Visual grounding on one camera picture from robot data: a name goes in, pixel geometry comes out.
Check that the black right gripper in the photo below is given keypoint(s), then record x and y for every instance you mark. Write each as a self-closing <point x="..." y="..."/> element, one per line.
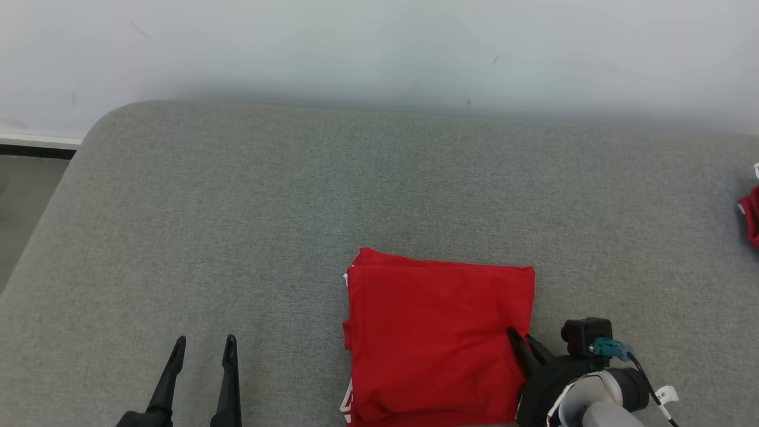
<point x="542" y="388"/>

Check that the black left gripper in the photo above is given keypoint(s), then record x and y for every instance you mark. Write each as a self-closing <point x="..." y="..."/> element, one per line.
<point x="142" y="420"/>

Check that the red basketball jersey white trim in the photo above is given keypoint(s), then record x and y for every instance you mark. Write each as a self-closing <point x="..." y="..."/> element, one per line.
<point x="433" y="332"/>

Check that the red shorts white hem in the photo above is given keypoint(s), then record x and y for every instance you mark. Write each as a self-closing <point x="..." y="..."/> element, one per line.
<point x="752" y="216"/>

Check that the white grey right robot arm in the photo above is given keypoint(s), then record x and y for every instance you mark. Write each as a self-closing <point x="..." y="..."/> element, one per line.
<point x="605" y="397"/>

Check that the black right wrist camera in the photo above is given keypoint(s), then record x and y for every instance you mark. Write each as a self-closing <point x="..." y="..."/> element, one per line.
<point x="581" y="332"/>

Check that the white wall baseboard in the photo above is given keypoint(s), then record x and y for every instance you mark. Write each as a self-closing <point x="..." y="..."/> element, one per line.
<point x="35" y="142"/>

